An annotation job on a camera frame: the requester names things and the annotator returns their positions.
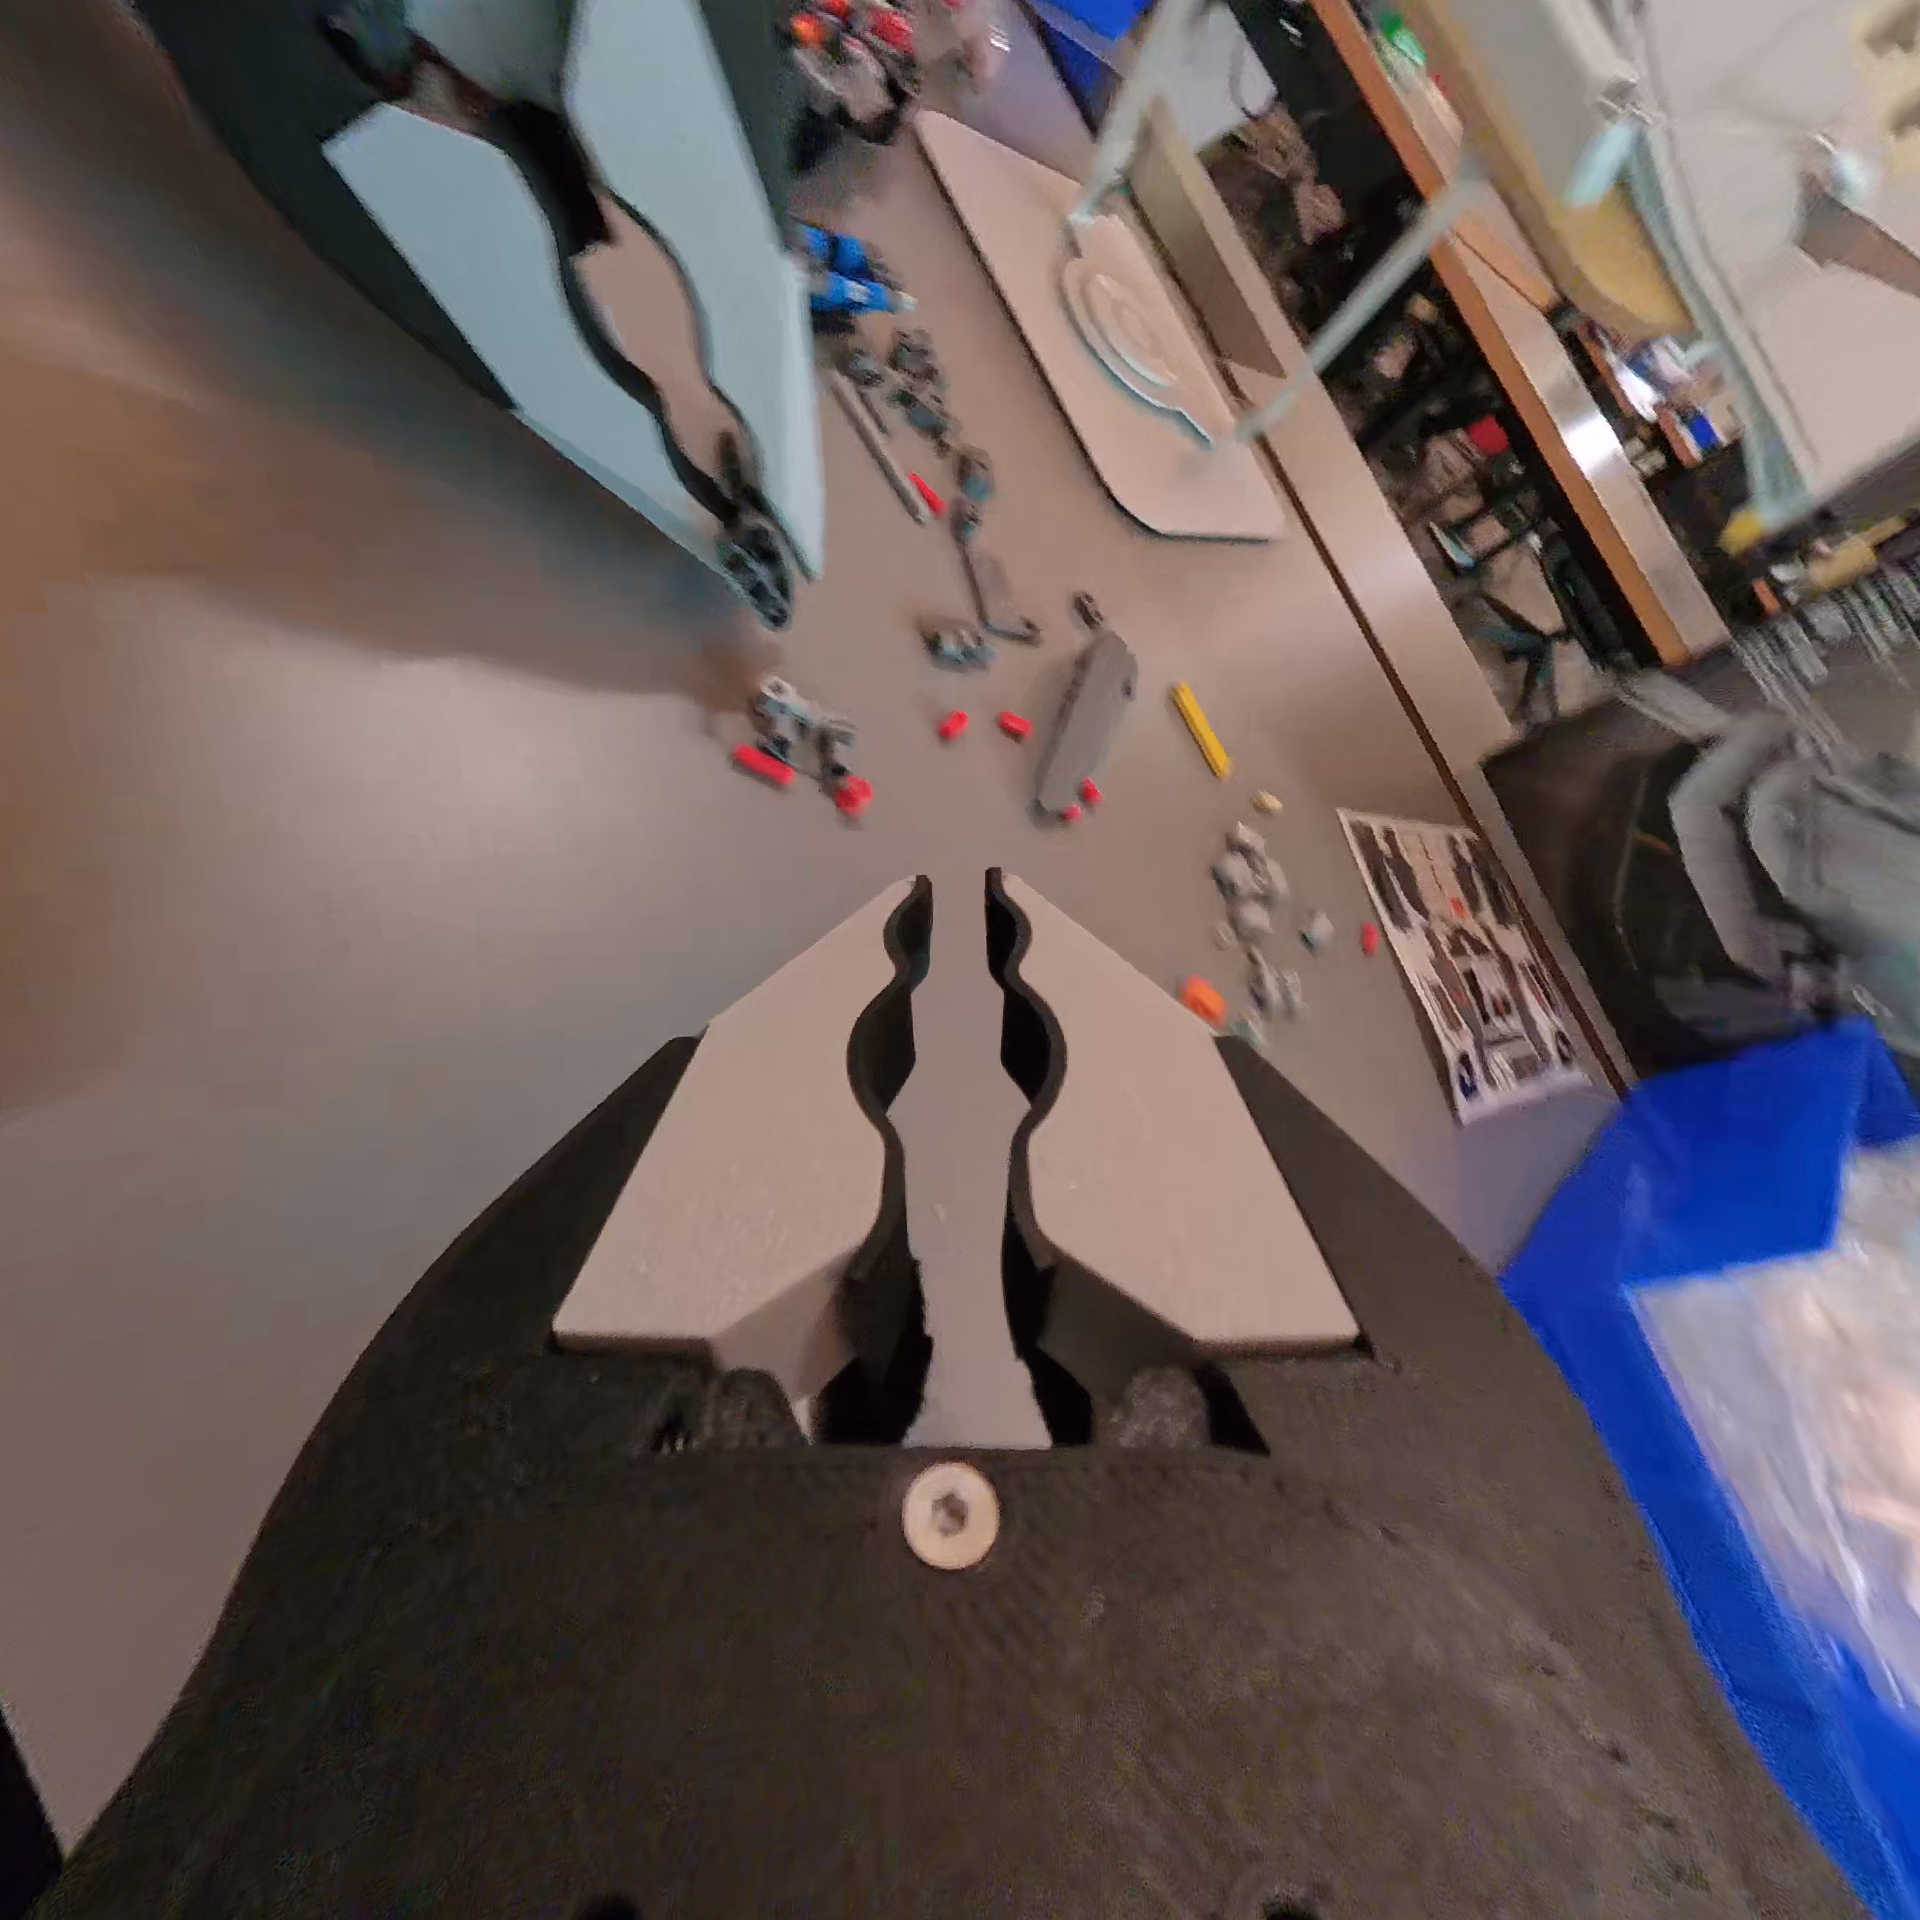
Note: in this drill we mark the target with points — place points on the desk with wooden edge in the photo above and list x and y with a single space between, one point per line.
1517 376

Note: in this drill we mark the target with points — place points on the yellow lego axle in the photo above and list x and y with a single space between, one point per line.
1198 729

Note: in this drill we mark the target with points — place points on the orange lego piece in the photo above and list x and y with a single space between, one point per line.
1203 1000

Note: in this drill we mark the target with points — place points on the blue plastic bin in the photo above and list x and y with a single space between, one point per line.
1696 1171

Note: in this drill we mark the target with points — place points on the crumpled clear plastic bags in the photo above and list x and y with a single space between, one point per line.
1800 1423

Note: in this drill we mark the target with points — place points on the dark grey piece with blue pin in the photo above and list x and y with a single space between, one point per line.
956 643

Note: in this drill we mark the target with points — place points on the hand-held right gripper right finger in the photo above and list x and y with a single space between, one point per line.
1187 1200

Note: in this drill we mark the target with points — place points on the cluster of dark grey connectors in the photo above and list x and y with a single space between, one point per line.
915 376

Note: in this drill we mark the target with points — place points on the blue and black lego assembly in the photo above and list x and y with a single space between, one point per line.
846 286

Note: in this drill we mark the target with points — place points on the grey lego panel with holes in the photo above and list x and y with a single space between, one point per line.
1088 719

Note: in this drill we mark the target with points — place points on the white book stand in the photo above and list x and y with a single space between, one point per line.
1048 256

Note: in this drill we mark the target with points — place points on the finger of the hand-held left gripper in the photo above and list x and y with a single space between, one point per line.
451 256
705 152

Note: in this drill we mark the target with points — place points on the grey lego axle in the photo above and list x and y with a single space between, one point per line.
885 453

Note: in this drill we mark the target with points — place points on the black lego car chassis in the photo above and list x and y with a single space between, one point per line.
863 61

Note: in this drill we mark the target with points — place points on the lego set box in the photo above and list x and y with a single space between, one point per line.
1622 899

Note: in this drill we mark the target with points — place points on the lego sticker sheet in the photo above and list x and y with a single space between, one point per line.
1476 960

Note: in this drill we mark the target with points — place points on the cluster of light grey connectors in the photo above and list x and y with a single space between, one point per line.
1244 875

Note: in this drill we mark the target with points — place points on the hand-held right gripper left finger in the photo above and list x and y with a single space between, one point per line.
718 1185

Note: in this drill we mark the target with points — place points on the lego instruction booklet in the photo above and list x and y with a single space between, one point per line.
1724 61

